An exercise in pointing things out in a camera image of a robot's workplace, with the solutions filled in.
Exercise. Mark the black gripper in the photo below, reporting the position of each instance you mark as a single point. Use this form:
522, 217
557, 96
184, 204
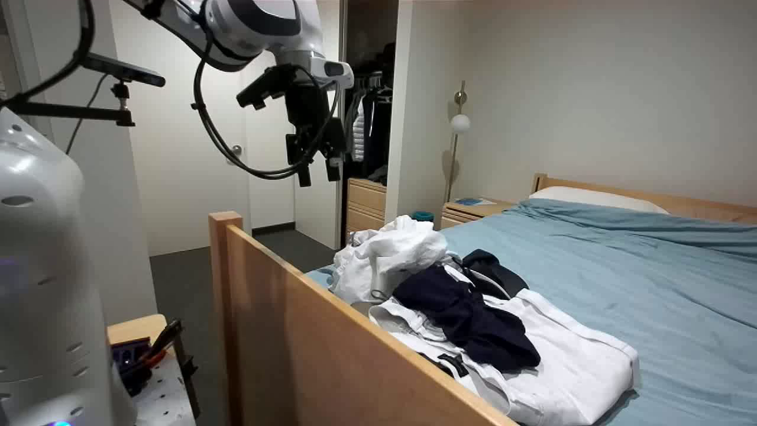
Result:
316, 119

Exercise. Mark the black cloth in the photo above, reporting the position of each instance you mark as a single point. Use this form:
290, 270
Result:
475, 322

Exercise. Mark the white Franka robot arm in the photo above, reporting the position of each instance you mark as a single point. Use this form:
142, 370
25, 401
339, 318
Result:
39, 276

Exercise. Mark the bed with blue sheet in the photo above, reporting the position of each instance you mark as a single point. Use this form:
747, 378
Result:
631, 285

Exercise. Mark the open white door panel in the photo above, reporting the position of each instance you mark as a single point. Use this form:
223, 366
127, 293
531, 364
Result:
320, 209

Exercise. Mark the striped hanging shirt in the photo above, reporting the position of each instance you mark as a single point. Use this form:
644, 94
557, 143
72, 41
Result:
358, 134

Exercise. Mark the wooden slatted dresser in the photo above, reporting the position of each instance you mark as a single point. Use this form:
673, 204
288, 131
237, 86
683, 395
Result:
366, 204

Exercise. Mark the dark hanging closet clothes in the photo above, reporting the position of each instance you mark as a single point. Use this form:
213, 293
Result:
380, 138

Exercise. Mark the crumpled white shirt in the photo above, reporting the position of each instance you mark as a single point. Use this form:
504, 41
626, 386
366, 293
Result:
386, 253

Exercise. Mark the small teal object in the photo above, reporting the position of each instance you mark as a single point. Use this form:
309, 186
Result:
425, 217

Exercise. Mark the floor lamp with globe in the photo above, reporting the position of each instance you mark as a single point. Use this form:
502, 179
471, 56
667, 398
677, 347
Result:
459, 124

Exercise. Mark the wooden nightstand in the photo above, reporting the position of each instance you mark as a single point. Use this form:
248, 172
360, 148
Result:
464, 215

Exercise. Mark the blue book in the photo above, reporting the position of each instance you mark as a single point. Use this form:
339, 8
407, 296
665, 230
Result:
470, 202

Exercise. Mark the small dark navy garment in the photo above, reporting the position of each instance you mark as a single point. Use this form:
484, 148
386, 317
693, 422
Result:
492, 274

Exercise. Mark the light wooden block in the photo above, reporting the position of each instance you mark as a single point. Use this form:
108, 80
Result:
134, 328

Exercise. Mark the black electronics box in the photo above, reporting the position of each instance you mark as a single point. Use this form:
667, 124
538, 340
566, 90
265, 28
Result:
130, 358

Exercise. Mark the white perforated robot table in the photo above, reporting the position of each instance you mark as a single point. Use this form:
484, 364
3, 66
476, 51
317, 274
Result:
166, 395

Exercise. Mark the white pillow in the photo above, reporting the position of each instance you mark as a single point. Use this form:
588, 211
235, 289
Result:
592, 197

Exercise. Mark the white shorts with grey trim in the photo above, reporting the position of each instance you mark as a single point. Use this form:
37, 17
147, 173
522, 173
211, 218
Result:
568, 357

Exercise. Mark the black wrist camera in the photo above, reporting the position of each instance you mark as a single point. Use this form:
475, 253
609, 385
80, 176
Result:
263, 86

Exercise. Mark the wooden bed frame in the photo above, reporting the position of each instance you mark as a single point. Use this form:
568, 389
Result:
316, 357

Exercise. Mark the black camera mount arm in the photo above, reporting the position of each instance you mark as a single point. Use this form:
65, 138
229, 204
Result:
119, 72

